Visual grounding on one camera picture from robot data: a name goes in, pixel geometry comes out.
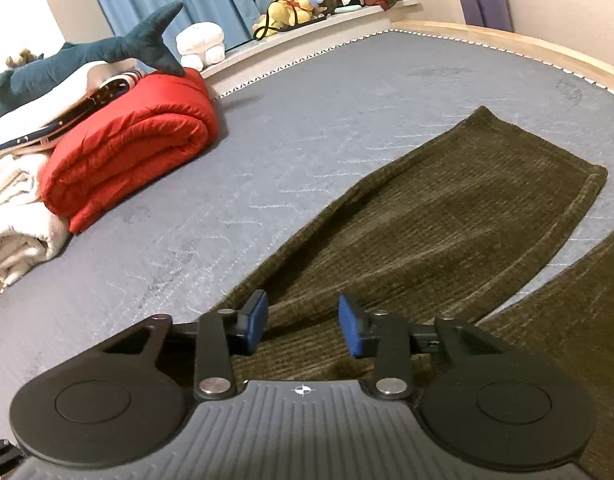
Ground tan plush with black straps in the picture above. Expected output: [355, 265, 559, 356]
[252, 0, 312, 41]

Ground navy star-print blanket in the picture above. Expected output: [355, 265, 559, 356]
[0, 72, 148, 153]

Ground purple folded mat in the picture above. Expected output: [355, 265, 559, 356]
[454, 0, 515, 33]

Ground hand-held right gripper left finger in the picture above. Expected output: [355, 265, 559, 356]
[89, 289, 270, 402]

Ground white window sill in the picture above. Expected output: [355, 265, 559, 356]
[202, 0, 422, 78]

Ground white pillow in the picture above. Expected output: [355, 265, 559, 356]
[0, 60, 138, 148]

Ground brown plush toy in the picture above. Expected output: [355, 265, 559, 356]
[6, 49, 44, 70]

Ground grey quilted bed mattress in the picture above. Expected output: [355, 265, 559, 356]
[0, 30, 614, 461]

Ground white mushroom plush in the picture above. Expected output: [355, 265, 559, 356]
[176, 21, 226, 68]

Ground blue shark plush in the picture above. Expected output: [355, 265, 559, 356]
[0, 0, 185, 116]

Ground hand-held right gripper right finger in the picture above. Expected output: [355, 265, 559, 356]
[338, 294, 512, 401]

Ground olive corduroy pants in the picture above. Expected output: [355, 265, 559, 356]
[207, 105, 614, 466]

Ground wooden bed frame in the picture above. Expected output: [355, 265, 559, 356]
[392, 20, 614, 96]

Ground white folded blanket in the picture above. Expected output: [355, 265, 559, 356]
[0, 152, 72, 286]

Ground red folded quilt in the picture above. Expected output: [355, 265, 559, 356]
[39, 67, 220, 235]

